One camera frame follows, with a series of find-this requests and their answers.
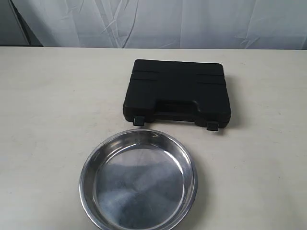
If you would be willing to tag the black plastic tool case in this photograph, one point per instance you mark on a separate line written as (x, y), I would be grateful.
(177, 91)

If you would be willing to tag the white backdrop curtain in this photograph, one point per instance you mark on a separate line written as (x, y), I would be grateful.
(185, 24)

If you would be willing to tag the round stainless steel tray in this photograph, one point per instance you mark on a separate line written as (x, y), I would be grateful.
(138, 179)

